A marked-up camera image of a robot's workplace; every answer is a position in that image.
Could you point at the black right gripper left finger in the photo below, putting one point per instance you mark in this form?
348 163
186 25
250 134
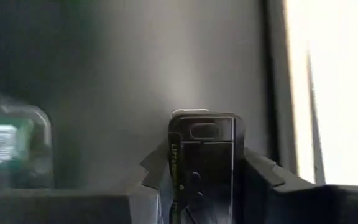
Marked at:
57 208

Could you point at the clear plastic bin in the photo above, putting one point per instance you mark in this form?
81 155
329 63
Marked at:
42 124

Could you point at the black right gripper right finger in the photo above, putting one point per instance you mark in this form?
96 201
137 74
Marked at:
306 205

